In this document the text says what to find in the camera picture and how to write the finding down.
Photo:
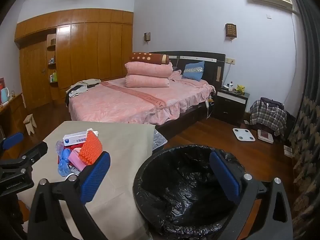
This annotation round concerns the white tissue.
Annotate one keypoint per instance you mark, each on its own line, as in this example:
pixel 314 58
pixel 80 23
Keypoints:
pixel 92 131

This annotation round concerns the plaid shirt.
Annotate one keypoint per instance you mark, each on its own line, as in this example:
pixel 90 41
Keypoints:
pixel 265 120

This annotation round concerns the white bottle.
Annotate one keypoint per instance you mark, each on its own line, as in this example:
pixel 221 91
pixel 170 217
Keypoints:
pixel 230 87

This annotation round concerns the white and maroon scale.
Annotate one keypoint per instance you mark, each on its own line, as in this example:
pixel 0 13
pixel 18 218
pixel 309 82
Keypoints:
pixel 265 136

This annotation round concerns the beige garment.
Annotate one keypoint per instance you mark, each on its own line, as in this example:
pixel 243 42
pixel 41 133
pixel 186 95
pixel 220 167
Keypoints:
pixel 90 82

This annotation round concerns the light blue kettle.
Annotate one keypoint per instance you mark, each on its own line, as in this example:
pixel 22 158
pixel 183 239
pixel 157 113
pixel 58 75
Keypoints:
pixel 5 96

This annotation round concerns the white and blue cardboard box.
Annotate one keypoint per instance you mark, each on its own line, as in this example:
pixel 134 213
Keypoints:
pixel 75 137

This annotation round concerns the wall socket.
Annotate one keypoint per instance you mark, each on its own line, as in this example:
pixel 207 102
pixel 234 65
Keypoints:
pixel 230 60

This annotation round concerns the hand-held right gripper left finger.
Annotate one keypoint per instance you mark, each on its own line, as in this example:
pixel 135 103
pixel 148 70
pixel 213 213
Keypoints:
pixel 96 177

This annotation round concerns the pink folded quilt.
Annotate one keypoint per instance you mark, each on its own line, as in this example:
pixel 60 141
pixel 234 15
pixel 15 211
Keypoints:
pixel 150 69
pixel 147 81

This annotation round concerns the grey quilted pad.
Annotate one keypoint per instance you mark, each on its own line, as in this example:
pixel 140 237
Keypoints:
pixel 160 138

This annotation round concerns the small white carton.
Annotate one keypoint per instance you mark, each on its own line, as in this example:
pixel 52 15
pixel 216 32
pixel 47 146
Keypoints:
pixel 288 151

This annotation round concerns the bin with black liner bag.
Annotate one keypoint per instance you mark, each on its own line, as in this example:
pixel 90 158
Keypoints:
pixel 175 180

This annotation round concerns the white bathroom scale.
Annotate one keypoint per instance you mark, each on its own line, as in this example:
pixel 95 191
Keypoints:
pixel 243 134

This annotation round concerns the clear plastic bag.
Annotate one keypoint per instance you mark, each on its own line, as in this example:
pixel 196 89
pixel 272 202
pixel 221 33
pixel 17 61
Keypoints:
pixel 58 145

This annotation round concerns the blue pillow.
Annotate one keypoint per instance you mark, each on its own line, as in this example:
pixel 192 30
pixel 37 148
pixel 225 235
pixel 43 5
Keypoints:
pixel 193 71

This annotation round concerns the wooden sideboard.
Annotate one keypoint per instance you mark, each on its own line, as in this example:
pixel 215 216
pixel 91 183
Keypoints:
pixel 15 115

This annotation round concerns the pink sponge block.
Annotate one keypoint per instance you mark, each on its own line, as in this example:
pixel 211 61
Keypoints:
pixel 77 158

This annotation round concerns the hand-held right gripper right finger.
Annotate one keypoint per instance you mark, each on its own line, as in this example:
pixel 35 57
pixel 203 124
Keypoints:
pixel 225 177

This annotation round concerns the yellow plush toy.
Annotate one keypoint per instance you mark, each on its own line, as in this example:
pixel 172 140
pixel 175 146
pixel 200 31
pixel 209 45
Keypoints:
pixel 240 88

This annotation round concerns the clothes pile on bed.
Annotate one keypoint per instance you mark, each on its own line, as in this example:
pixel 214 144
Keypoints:
pixel 77 91

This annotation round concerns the dark patterned curtain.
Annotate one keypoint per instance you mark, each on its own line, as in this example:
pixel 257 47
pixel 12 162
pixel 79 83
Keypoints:
pixel 307 120

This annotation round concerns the pink bedspread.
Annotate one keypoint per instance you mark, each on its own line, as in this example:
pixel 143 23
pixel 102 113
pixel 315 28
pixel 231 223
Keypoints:
pixel 120 100

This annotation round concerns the brown dotted bolster pillow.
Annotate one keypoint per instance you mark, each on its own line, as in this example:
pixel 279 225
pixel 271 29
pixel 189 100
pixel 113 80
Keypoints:
pixel 147 58

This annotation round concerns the dark hoodie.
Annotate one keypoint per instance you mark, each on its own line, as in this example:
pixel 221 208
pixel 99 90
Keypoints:
pixel 271 102

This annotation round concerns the black garment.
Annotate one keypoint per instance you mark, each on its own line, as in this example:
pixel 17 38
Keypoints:
pixel 67 97

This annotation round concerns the grey sock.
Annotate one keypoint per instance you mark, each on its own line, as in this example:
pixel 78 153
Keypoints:
pixel 64 158

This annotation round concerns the dark wooden bed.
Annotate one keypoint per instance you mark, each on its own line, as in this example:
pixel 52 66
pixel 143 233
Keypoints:
pixel 200 57

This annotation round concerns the wooden wardrobe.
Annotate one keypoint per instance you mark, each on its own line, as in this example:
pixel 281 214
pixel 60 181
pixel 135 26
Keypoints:
pixel 87 50

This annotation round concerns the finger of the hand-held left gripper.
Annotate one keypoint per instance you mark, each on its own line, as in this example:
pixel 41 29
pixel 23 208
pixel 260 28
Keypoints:
pixel 35 152
pixel 12 140

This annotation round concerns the wooden wall lamp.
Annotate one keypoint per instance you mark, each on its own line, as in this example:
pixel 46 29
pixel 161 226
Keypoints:
pixel 147 36
pixel 230 30

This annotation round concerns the dark nightstand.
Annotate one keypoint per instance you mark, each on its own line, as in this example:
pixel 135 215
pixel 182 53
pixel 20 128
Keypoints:
pixel 230 107

